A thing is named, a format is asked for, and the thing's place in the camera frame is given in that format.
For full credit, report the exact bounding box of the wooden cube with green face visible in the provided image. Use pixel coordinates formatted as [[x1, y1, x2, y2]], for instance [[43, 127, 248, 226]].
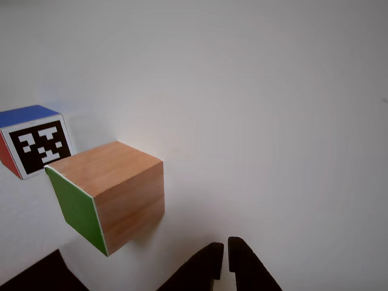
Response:
[[44, 140, 166, 258]]

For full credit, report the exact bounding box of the blue red cube with marker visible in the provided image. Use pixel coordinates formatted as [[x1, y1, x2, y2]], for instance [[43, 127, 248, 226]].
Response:
[[0, 104, 77, 181]]

